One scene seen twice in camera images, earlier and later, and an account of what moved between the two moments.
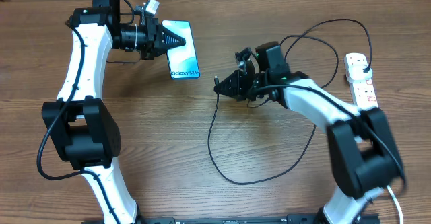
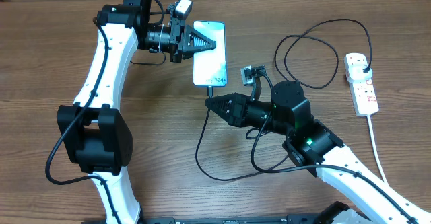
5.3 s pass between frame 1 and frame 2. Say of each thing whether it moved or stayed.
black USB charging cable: moved
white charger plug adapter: stayed
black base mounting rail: stayed
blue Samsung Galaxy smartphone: moved
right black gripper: moved
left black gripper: moved
